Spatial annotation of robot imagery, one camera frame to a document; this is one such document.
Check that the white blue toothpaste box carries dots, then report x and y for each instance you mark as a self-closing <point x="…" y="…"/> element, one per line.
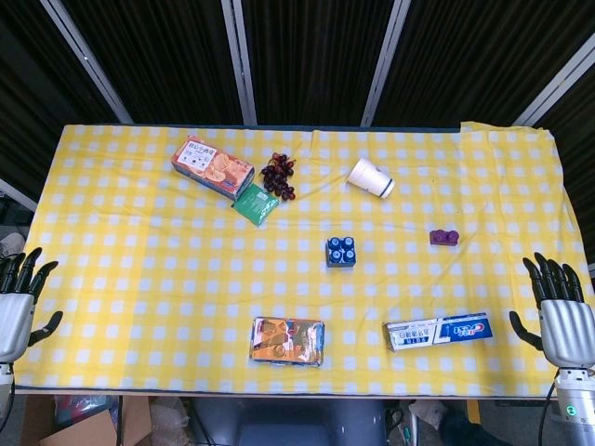
<point x="437" y="332"/>

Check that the dark red grape bunch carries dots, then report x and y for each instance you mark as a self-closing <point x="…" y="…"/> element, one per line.
<point x="276" y="176"/>

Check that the crushed orange blue carton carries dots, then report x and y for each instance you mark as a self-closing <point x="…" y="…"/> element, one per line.
<point x="286" y="341"/>

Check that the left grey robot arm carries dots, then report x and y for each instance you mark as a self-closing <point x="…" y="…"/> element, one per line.
<point x="4" y="395"/>

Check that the green snack packet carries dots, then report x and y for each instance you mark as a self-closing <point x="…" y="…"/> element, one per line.
<point x="255" y="204"/>

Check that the white paper cup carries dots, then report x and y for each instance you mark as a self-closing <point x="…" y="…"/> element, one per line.
<point x="369" y="179"/>

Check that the red bag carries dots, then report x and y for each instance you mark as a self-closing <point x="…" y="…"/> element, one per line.
<point x="79" y="409"/>

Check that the small purple building block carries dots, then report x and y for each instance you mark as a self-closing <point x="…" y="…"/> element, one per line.
<point x="444" y="238"/>

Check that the brown cardboard box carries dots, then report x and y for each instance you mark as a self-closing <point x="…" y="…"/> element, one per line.
<point x="93" y="434"/>

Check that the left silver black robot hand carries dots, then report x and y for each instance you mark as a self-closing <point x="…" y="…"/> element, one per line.
<point x="16" y="320"/>

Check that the orange blue cracker box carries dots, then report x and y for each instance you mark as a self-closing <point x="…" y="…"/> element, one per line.
<point x="211" y="167"/>

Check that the silver partition post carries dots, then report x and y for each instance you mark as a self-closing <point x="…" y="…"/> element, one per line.
<point x="88" y="65"/>
<point x="386" y="60"/>
<point x="16" y="195"/>
<point x="239" y="60"/>
<point x="558" y="79"/>

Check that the blue four-stud building block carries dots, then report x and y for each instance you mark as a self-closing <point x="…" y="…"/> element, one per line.
<point x="341" y="252"/>

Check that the yellow checkered tablecloth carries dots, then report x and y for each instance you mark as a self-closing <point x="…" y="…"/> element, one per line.
<point x="186" y="279"/>

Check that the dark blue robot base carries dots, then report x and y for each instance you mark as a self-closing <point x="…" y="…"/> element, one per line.
<point x="288" y="423"/>

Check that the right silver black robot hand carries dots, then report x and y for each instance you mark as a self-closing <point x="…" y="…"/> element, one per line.
<point x="567" y="325"/>

